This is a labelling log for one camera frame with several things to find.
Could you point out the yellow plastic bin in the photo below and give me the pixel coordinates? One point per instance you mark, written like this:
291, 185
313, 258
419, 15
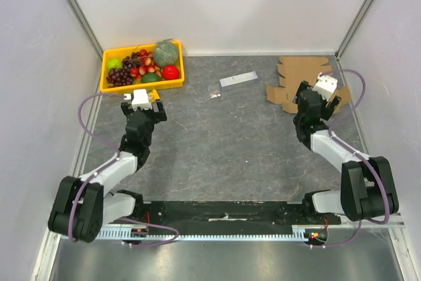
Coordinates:
121, 53

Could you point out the small clear plastic bag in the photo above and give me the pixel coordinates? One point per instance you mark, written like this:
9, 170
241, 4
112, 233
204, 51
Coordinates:
214, 91

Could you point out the green avocado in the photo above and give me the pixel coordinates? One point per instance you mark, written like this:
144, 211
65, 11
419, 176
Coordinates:
150, 78

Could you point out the green netted melon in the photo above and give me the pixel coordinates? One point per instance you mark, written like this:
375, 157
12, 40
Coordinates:
165, 53

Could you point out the slotted cable duct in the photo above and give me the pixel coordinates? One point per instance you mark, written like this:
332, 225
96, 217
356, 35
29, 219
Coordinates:
211, 231

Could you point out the yellow candy packet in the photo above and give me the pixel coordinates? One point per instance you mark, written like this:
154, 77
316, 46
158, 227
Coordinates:
153, 95

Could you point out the red apple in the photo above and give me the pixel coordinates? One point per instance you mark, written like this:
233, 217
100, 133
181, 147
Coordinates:
170, 72

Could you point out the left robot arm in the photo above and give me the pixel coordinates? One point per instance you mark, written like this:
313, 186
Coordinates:
84, 205

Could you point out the green apple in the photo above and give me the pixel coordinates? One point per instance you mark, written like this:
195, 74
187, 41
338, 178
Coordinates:
114, 63

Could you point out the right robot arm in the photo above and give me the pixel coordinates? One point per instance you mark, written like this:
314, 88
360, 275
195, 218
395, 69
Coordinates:
367, 190

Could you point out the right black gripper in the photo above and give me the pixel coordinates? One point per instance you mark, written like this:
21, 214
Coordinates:
333, 106

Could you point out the brown cardboard box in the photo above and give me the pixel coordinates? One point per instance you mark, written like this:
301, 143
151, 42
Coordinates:
294, 70

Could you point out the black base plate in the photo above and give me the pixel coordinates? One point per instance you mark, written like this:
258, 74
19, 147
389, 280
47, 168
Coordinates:
181, 214

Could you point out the grey slim carton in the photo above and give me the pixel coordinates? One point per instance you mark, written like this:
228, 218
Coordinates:
238, 79

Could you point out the red cherry cluster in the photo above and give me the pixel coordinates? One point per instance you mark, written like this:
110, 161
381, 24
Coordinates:
140, 63

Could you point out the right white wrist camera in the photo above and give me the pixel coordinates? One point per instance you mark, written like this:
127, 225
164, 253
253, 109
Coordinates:
325, 85

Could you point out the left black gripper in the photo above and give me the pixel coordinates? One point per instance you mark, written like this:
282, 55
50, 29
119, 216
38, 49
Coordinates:
158, 116

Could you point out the dark purple grape bunch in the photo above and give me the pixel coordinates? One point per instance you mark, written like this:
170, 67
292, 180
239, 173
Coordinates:
118, 77

